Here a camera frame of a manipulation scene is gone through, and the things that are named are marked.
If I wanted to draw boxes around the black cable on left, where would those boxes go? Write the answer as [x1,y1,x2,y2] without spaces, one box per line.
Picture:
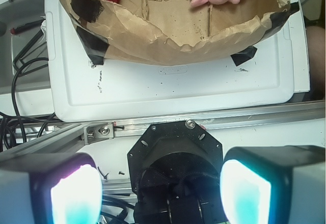
[0,25,57,156]

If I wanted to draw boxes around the aluminium extrusion rail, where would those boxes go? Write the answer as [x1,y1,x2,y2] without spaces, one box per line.
[1,100,325,158]

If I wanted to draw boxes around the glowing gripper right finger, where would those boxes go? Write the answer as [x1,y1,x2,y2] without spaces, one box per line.
[220,145,325,223]

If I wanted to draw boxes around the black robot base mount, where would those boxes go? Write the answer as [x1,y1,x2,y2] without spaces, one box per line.
[127,124,227,223]

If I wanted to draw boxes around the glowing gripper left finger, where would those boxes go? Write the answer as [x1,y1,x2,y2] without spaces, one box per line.
[1,153,102,223]

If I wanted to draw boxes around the brown paper bag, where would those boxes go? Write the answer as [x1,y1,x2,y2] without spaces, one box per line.
[59,0,300,66]

